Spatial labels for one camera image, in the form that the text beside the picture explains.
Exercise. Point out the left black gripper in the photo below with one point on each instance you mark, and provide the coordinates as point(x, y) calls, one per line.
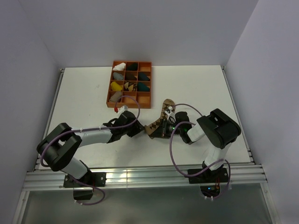
point(137, 128)

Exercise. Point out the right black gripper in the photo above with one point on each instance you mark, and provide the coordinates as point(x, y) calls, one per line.
point(165, 132)

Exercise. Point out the brown argyle sock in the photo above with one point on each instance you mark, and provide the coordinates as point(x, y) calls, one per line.
point(149, 129)

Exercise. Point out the tan sock with maroon cuff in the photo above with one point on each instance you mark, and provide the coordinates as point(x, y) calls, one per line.
point(115, 97)

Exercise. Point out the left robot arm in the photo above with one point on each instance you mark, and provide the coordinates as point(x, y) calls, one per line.
point(57, 150)

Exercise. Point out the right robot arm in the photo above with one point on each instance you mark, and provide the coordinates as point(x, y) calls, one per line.
point(218, 127)

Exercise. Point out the argyle rolled sock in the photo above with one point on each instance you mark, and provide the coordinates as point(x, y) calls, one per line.
point(129, 86)

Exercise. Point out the yellow rolled sock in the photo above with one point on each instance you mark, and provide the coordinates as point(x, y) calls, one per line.
point(116, 86)

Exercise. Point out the teal rolled sock lower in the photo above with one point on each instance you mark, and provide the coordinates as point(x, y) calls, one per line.
point(142, 87)

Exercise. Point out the teal rolled sock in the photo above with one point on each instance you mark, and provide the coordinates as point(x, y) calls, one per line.
point(142, 87)
point(143, 77)

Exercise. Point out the orange wooden compartment tray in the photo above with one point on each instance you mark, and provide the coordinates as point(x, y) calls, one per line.
point(132, 98)

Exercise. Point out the dark brown rolled sock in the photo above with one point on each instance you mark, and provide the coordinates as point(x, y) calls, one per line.
point(130, 76)

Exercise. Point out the grey rolled sock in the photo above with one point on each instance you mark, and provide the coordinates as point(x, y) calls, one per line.
point(118, 76)

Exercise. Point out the teal rolled sock upper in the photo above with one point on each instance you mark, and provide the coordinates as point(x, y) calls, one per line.
point(143, 77)

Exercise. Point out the white rolled sock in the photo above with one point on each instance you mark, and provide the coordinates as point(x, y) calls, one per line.
point(119, 67)

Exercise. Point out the dark green rolled sock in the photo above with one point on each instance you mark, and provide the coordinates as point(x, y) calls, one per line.
point(132, 66)

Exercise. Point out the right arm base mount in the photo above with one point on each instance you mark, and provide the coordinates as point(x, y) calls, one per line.
point(217, 176)

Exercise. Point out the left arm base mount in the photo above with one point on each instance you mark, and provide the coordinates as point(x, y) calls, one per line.
point(86, 187)

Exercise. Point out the aluminium table frame rail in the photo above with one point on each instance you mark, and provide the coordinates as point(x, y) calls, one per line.
point(148, 177)

